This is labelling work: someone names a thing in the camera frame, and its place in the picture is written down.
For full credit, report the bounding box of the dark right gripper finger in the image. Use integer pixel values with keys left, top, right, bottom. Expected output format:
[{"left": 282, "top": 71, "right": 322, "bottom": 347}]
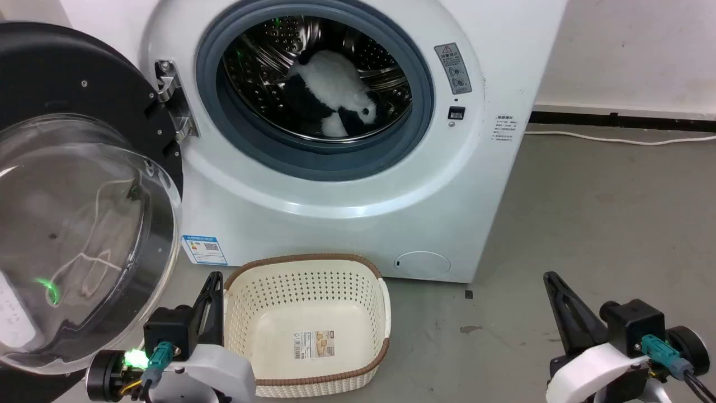
[{"left": 543, "top": 271, "right": 610, "bottom": 357}]

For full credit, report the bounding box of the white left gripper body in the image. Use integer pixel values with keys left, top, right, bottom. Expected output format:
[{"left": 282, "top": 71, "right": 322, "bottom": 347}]
[{"left": 148, "top": 344, "right": 257, "bottom": 403}]

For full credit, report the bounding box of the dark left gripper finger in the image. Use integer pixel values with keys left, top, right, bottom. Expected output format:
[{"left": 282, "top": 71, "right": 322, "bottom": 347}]
[{"left": 192, "top": 271, "right": 225, "bottom": 348}]

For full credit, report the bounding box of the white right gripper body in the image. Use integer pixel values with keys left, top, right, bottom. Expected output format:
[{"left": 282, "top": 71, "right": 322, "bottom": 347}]
[{"left": 545, "top": 343, "right": 651, "bottom": 403}]

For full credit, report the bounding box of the white front-load washing machine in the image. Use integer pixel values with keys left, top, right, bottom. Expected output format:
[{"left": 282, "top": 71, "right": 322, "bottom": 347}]
[{"left": 140, "top": 0, "right": 568, "bottom": 284}]

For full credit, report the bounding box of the metal door hinge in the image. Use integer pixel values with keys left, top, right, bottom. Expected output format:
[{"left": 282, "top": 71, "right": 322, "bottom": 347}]
[{"left": 155, "top": 60, "right": 200, "bottom": 140}]

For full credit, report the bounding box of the black washer door, glass bowl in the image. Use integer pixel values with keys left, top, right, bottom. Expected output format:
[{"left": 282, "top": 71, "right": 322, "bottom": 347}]
[{"left": 0, "top": 21, "right": 185, "bottom": 376}]

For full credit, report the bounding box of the teal left connector plug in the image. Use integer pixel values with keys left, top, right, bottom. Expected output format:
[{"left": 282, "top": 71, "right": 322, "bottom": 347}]
[{"left": 142, "top": 341, "right": 175, "bottom": 388}]

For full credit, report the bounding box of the teal connector plug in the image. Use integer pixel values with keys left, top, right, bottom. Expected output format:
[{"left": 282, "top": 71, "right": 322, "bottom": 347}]
[
  {"left": 142, "top": 341, "right": 175, "bottom": 388},
  {"left": 640, "top": 334, "right": 694, "bottom": 381}
]

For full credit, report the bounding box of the blue and white energy label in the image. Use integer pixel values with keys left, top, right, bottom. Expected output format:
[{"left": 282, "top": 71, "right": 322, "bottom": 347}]
[{"left": 182, "top": 235, "right": 229, "bottom": 266}]

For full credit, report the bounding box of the teal right connector plug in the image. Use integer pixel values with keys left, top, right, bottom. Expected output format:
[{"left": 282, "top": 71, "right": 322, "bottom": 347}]
[{"left": 640, "top": 334, "right": 694, "bottom": 381}]

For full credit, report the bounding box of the cream laundry basket, brown rim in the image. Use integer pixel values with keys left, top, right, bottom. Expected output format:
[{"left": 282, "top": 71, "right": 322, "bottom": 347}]
[{"left": 224, "top": 254, "right": 392, "bottom": 399}]

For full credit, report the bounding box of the paper label in basket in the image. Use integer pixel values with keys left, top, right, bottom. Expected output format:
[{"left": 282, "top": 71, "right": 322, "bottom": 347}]
[{"left": 295, "top": 330, "right": 336, "bottom": 360}]

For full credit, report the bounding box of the round white filter cover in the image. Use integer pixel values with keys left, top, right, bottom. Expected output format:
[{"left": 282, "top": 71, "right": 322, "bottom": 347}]
[{"left": 394, "top": 251, "right": 451, "bottom": 278}]

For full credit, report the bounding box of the black baseboard strip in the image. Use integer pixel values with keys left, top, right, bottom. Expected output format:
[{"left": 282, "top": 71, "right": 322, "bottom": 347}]
[{"left": 529, "top": 111, "right": 716, "bottom": 134}]

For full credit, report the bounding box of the small printed text sticker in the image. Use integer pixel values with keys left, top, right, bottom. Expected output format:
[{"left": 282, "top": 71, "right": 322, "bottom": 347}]
[{"left": 492, "top": 115, "right": 516, "bottom": 142}]

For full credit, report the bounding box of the perforated steel drum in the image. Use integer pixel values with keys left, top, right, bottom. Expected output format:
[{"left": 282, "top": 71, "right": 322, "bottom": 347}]
[{"left": 223, "top": 16, "right": 413, "bottom": 142}]

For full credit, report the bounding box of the black and white panda plush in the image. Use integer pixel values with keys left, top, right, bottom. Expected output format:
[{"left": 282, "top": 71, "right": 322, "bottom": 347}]
[{"left": 282, "top": 49, "right": 380, "bottom": 138}]

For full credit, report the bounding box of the grey warning sticker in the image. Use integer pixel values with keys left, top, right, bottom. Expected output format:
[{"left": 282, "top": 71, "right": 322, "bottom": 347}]
[{"left": 435, "top": 43, "right": 472, "bottom": 95}]

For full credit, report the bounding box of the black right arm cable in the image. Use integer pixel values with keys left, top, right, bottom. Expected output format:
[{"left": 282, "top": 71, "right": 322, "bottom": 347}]
[{"left": 680, "top": 371, "right": 716, "bottom": 403}]

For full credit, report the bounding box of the white cable on floor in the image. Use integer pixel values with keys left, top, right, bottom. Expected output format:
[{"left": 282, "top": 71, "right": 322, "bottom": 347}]
[{"left": 524, "top": 130, "right": 716, "bottom": 147}]

